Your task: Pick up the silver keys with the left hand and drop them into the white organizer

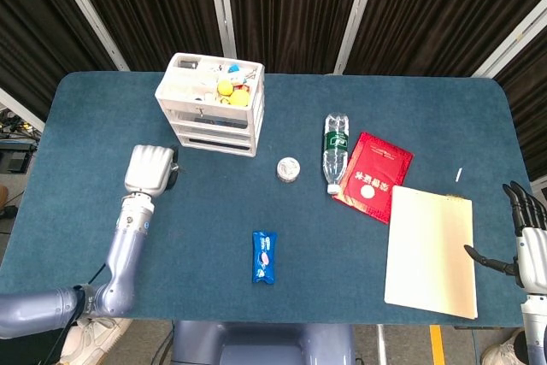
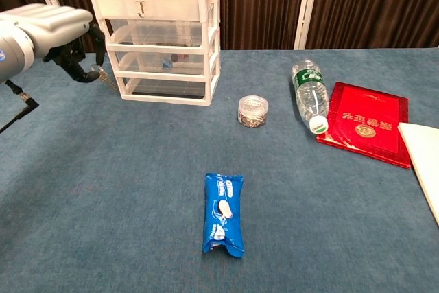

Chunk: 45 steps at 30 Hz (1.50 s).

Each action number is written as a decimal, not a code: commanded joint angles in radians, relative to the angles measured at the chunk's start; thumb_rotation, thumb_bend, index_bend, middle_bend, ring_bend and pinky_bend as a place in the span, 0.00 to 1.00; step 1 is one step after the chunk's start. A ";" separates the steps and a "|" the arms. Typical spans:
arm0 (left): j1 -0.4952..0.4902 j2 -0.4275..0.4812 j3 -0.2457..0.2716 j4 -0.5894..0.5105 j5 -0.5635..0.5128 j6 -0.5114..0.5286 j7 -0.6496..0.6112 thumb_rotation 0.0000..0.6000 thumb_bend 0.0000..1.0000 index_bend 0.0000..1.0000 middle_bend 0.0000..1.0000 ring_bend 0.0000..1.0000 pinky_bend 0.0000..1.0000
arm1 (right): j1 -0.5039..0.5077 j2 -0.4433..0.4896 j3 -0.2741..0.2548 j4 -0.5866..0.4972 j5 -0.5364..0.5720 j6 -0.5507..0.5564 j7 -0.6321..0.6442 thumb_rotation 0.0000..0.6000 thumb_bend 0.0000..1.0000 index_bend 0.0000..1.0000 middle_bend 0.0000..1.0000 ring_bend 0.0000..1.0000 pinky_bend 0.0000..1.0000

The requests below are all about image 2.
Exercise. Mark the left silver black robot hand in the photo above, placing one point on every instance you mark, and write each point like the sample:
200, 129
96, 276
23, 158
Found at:
55, 29

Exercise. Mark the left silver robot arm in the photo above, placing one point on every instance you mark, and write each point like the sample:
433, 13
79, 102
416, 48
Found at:
13, 51

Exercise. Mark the white plastic drawer unit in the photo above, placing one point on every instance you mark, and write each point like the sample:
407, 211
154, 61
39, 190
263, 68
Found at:
154, 5

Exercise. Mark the dark brown pleated curtain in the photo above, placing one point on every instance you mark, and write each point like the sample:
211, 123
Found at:
260, 5

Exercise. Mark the clear round jar of clips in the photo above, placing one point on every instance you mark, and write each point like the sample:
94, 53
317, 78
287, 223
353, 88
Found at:
253, 110

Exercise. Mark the blue cookie snack packet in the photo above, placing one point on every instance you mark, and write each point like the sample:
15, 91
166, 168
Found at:
223, 215

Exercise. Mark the clear water bottle green label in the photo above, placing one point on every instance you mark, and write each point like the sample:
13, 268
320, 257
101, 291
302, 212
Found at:
309, 92

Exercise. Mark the red certificate folder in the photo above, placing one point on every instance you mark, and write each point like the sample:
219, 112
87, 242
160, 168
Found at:
368, 125

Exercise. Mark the white paper sheet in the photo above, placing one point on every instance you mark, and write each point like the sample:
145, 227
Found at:
424, 155

